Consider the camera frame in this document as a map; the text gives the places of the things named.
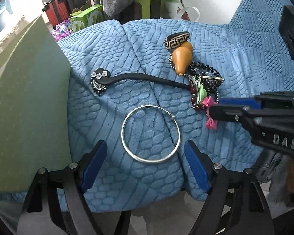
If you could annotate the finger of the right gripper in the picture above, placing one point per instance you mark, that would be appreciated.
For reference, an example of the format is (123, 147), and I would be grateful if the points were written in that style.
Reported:
(251, 102)
(227, 113)

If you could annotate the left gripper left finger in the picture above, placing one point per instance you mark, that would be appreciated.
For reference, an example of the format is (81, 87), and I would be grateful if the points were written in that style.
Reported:
(91, 163)

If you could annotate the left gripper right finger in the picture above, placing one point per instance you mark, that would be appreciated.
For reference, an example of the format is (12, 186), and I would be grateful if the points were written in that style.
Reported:
(200, 165)

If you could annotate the silver bangle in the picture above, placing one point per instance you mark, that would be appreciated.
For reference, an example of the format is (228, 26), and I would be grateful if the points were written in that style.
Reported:
(150, 134)

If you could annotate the orange gourd pendant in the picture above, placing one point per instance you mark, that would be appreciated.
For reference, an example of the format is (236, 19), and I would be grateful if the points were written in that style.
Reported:
(182, 57)

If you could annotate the green cardboard box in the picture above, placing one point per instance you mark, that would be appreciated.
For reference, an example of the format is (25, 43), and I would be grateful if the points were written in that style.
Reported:
(34, 80)

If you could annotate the person's grey trouser leg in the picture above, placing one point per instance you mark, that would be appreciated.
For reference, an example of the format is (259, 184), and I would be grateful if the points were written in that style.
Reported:
(272, 167)

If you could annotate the blue textured sofa cover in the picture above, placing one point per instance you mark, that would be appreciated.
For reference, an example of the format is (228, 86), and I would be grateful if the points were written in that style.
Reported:
(248, 52)

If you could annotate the black gold patterned bangle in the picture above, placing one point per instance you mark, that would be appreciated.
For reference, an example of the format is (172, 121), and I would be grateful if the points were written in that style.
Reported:
(177, 39)

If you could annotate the floral rolled mat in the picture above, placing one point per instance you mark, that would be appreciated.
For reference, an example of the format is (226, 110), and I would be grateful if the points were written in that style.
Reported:
(172, 8)

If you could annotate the purple patterned cloth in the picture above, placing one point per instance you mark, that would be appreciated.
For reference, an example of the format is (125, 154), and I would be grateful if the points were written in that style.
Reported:
(61, 31)

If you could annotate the green patterned carton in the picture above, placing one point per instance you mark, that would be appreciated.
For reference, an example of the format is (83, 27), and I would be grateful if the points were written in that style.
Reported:
(86, 18)

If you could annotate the green plastic stool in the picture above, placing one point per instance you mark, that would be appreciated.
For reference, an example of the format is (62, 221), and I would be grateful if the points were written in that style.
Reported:
(148, 9)

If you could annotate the red suitcase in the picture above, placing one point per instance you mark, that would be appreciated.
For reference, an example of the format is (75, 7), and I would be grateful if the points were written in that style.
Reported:
(56, 11)

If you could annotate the white lace-covered table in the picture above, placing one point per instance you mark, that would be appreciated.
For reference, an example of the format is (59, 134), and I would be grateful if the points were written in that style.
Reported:
(11, 30)

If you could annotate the white bag with handles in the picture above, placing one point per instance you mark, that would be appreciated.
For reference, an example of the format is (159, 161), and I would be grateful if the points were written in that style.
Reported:
(188, 13)

